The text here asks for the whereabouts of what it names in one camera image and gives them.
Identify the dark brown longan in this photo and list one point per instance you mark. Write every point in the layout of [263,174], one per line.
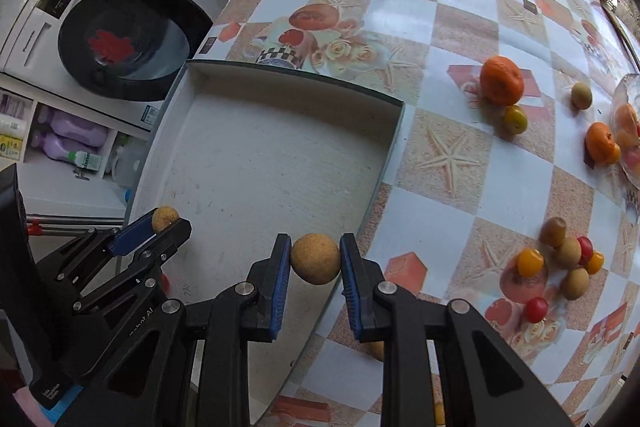
[552,231]

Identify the yellow-green cherry tomato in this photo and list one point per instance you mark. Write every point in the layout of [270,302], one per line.
[515,119]

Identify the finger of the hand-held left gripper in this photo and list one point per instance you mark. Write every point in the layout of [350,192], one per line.
[131,235]
[165,244]

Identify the white bottle green cap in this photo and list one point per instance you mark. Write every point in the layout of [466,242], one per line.
[89,161]

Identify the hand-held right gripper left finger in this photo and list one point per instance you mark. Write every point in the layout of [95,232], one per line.
[280,292]

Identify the small orange tangerine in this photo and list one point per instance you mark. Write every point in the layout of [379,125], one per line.
[601,143]

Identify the purple detergent bottle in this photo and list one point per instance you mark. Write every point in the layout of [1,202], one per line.
[55,148]
[80,127]

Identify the large orange tangerine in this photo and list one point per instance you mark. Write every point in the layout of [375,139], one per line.
[501,80]

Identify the red cherry tomato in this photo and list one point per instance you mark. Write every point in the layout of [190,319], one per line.
[535,309]
[585,246]

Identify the small tan longan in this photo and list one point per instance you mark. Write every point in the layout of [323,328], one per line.
[164,217]

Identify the large round tan longan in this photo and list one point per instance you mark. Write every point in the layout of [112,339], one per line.
[315,265]

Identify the white storage cabinet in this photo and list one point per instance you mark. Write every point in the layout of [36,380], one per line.
[60,192]

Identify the checkered printed tablecloth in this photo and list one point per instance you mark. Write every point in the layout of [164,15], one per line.
[440,32]

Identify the clear plastic jug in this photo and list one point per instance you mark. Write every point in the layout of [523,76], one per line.
[129,167]

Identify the small white bottle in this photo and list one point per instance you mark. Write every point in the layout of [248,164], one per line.
[11,125]

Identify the white shallow tray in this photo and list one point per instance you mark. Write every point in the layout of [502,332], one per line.
[260,157]

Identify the orange-yellow cherry tomato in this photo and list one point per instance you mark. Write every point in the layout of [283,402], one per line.
[530,263]
[595,263]

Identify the yellow-green bottle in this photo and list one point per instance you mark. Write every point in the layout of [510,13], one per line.
[10,147]

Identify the clear glass bowl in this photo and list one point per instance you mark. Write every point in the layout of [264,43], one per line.
[627,157]

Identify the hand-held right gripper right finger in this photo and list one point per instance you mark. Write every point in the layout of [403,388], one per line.
[350,294]

